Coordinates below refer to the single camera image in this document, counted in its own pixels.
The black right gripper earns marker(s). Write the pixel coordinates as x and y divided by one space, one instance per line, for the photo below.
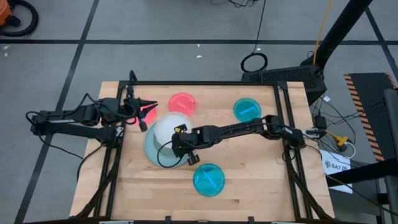
189 140

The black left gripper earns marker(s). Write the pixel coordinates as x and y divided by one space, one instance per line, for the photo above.
133 107

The small red translucent plate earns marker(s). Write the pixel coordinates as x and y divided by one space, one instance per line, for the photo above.
182 104
151 117

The white plastic plate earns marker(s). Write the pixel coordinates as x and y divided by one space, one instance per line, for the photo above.
168 127

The large light blue plate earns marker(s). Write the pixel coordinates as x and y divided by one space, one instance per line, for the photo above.
150 149

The small teal translucent plate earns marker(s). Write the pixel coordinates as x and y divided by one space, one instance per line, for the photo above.
247 109
208 180

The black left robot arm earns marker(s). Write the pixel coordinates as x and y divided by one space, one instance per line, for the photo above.
77 130

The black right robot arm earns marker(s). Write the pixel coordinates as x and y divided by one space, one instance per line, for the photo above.
236 129

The yellow gripper tag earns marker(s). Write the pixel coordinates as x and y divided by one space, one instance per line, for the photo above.
181 128

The black perforated computer box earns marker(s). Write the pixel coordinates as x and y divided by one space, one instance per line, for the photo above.
289 74

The black power adapter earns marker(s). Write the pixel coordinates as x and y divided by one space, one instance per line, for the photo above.
320 122

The small white tag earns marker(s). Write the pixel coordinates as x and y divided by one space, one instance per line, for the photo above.
326 99

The white printed paper sheet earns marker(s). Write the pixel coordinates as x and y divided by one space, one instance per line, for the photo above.
337 165

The yellow connector plug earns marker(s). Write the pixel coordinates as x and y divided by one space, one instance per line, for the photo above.
341 140

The orange vacuum cleaner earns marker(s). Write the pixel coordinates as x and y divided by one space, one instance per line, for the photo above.
3 12

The black slanted bar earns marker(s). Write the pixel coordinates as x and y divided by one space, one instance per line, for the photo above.
367 171

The black slanted pole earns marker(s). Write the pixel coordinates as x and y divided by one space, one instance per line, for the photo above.
339 28

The black hazard-striped platform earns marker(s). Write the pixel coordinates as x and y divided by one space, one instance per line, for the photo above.
373 87

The black metal table frame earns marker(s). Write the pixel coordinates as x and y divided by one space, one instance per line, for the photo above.
202 83

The grey metal post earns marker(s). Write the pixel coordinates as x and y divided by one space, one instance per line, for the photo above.
391 124

